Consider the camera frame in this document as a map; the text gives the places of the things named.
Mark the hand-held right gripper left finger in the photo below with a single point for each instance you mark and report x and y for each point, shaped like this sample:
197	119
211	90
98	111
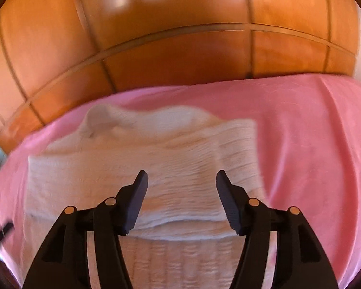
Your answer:
135	204

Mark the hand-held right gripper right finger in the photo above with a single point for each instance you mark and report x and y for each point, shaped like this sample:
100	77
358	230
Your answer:
228	203

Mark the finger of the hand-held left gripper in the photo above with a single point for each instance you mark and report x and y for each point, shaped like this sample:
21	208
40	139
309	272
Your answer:
4	233

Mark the white knit sweater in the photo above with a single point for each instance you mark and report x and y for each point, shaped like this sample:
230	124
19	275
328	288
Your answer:
180	156

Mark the pink blanket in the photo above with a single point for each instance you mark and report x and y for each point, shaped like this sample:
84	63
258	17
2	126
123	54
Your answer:
306	141

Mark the wooden wardrobe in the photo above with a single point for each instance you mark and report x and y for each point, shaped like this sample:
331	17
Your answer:
183	36

